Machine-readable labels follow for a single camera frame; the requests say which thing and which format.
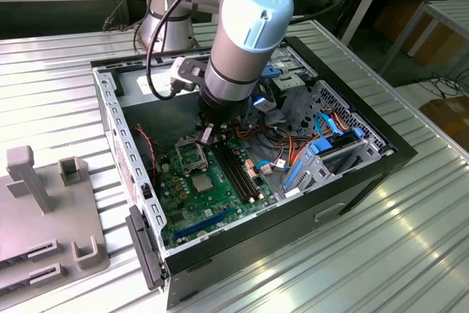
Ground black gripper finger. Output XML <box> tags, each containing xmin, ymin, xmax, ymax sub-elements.
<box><xmin>195</xmin><ymin>123</ymin><xmax>215</xmax><ymax>147</ymax></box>

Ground silver CPU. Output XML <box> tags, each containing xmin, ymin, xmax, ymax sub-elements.
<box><xmin>192</xmin><ymin>174</ymin><xmax>214</xmax><ymax>193</ymax></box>

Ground CPU socket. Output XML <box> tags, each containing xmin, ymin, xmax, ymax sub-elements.
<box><xmin>185</xmin><ymin>168</ymin><xmax>223</xmax><ymax>197</ymax></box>

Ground black RAM slot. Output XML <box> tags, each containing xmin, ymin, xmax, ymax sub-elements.
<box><xmin>221</xmin><ymin>141</ymin><xmax>263</xmax><ymax>199</ymax></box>
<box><xmin>212</xmin><ymin>144</ymin><xmax>254</xmax><ymax>204</ymax></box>

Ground grey power supply unit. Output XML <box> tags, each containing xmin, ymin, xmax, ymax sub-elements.
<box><xmin>116</xmin><ymin>62</ymin><xmax>206</xmax><ymax>155</ymax></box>

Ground black case fan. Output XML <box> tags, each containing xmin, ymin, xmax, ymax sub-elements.
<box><xmin>132</xmin><ymin>124</ymin><xmax>161</xmax><ymax>185</ymax></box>

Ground blue drive latch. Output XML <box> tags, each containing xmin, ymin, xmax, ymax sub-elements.
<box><xmin>262</xmin><ymin>65</ymin><xmax>285</xmax><ymax>79</ymax></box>

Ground green motherboard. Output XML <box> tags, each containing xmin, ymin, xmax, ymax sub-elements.
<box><xmin>156</xmin><ymin>133</ymin><xmax>279</xmax><ymax>250</ymax></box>

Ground grey optical drive cage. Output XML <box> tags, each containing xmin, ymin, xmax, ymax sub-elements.
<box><xmin>256</xmin><ymin>45</ymin><xmax>320</xmax><ymax>125</ymax></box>

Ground blue expansion slot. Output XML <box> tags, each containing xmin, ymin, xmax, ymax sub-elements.
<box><xmin>173</xmin><ymin>207</ymin><xmax>232</xmax><ymax>240</ymax></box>

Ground hard disk in blue carrier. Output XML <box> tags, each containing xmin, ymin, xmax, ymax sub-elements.
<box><xmin>309</xmin><ymin>128</ymin><xmax>364</xmax><ymax>156</ymax></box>

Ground grey perforated disk bay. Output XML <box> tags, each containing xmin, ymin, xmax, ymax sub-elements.
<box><xmin>289</xmin><ymin>78</ymin><xmax>399</xmax><ymax>167</ymax></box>

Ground black PC case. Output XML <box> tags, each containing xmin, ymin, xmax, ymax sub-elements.
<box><xmin>89</xmin><ymin>36</ymin><xmax>418</xmax><ymax>310</ymax></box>

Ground black card retainer latch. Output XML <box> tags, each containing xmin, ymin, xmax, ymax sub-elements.
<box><xmin>123</xmin><ymin>205</ymin><xmax>170</xmax><ymax>290</ymax></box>

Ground grey parts rack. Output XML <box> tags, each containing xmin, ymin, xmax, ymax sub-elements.
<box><xmin>0</xmin><ymin>145</ymin><xmax>111</xmax><ymax>294</ymax></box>

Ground stacked cardboard boxes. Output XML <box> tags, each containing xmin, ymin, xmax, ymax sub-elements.
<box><xmin>373</xmin><ymin>0</ymin><xmax>469</xmax><ymax>68</ymax></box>

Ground brown cardboard box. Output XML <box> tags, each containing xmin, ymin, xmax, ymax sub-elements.
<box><xmin>418</xmin><ymin>95</ymin><xmax>469</xmax><ymax>152</ymax></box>

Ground coloured wire bundle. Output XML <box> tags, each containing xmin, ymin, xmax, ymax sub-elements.
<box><xmin>232</xmin><ymin>114</ymin><xmax>318</xmax><ymax>167</ymax></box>

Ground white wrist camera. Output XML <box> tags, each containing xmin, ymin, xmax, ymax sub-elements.
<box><xmin>169</xmin><ymin>56</ymin><xmax>201</xmax><ymax>93</ymax></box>
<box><xmin>251</xmin><ymin>93</ymin><xmax>276</xmax><ymax>112</ymax></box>

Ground black camera bracket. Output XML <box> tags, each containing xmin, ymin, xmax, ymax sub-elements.
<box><xmin>177</xmin><ymin>56</ymin><xmax>213</xmax><ymax>86</ymax></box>

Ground red black fan wire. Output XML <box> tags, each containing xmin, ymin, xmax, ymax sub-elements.
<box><xmin>133</xmin><ymin>125</ymin><xmax>159</xmax><ymax>185</ymax></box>

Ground blue wire white plug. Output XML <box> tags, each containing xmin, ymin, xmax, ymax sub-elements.
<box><xmin>255</xmin><ymin>158</ymin><xmax>275</xmax><ymax>177</ymax></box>

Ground blue flat wire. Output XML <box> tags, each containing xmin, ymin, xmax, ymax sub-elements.
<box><xmin>314</xmin><ymin>112</ymin><xmax>347</xmax><ymax>139</ymax></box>

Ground grey disk bay blue rail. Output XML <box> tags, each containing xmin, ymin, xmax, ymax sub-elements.
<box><xmin>281</xmin><ymin>143</ymin><xmax>384</xmax><ymax>199</ymax></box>

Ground orange wires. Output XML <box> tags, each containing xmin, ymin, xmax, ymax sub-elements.
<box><xmin>327</xmin><ymin>108</ymin><xmax>353</xmax><ymax>133</ymax></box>

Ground grey metal shelf frame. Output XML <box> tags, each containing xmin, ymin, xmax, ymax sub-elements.
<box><xmin>379</xmin><ymin>0</ymin><xmax>469</xmax><ymax>79</ymax></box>

